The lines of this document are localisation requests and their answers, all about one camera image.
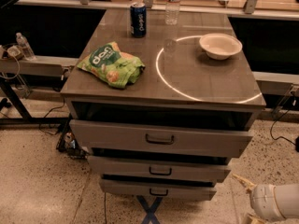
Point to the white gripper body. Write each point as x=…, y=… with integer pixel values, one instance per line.
x=263, y=197

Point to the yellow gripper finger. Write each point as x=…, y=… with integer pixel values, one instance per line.
x=251, y=219
x=247, y=185

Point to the grey drawer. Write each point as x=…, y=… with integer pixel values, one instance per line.
x=159, y=169
x=157, y=190
x=160, y=139

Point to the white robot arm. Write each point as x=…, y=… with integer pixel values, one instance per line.
x=286, y=202

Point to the grey drawer cabinet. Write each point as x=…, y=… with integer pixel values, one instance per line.
x=180, y=87

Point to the white paper bowl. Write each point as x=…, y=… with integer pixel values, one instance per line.
x=220, y=46

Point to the power strip on floor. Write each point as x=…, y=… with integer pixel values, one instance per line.
x=68, y=144

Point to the green chip bag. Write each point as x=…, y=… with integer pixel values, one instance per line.
x=111, y=65

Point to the clear water bottle on cabinet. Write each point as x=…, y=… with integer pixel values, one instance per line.
x=172, y=8

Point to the blue soda can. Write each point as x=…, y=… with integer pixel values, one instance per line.
x=138, y=15

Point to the left metal bench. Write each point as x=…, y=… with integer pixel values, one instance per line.
x=46, y=66

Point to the small water bottle left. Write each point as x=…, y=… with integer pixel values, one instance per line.
x=25, y=47

